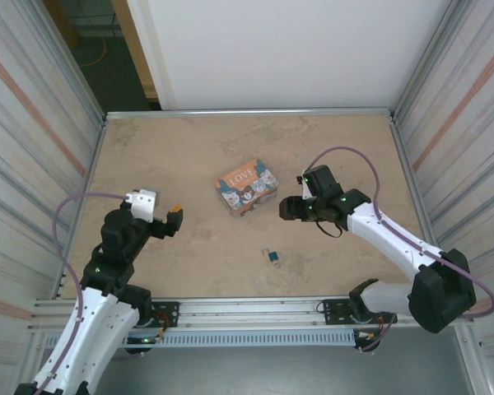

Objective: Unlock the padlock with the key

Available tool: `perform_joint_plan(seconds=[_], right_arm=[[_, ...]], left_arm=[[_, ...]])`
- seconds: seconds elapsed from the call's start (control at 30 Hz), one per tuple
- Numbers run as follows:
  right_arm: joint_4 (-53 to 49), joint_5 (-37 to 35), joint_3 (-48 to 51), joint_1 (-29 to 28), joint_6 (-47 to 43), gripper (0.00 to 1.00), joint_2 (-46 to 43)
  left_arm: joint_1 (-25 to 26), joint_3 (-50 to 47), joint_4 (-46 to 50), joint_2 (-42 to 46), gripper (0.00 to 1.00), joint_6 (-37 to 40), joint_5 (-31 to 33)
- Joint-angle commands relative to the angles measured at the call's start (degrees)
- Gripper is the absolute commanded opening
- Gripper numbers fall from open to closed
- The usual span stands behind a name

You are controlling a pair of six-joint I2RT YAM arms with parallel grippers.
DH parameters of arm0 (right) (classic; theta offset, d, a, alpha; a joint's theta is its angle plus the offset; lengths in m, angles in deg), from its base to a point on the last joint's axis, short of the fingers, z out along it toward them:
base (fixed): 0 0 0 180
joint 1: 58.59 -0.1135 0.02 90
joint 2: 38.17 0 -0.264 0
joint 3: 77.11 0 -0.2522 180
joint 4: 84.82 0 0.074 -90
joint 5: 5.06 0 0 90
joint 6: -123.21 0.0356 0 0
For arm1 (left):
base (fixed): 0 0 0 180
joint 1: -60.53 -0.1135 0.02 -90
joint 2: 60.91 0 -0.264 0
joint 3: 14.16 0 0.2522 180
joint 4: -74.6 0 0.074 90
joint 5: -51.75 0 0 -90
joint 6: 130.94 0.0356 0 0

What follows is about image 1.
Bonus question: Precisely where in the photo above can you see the orange floor cable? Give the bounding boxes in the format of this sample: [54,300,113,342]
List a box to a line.
[79,35,110,69]

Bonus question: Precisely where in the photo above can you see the aluminium table frame bar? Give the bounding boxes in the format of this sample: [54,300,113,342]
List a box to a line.
[104,107,396,123]

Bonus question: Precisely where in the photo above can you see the bear print LOVE tin box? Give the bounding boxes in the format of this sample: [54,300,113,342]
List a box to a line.
[214,158,280,221]

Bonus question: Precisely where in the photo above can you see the red base wires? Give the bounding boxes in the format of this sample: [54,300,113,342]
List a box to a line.
[366,314,396,343]
[153,311,171,343]

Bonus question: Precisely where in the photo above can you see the slotted grey cable duct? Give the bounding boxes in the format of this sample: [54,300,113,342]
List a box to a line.
[43,328,357,351]

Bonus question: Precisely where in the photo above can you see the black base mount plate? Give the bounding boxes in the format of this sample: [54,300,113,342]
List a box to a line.
[150,300,180,329]
[321,298,355,327]

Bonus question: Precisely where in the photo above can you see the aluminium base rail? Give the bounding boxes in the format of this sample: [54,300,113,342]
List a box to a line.
[26,297,477,333]

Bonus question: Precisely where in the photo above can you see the corrugated translucent side panel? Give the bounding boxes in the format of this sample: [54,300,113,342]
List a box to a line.
[0,0,106,395]
[394,0,494,395]

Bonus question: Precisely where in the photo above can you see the aluminium table side bar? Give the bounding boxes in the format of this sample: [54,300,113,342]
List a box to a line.
[389,116,442,250]
[52,117,109,300]

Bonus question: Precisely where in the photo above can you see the wooden door frame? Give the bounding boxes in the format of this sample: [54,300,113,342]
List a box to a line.
[110,0,158,100]

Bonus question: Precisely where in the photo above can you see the aluminium corner post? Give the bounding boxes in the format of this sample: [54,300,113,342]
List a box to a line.
[393,0,468,119]

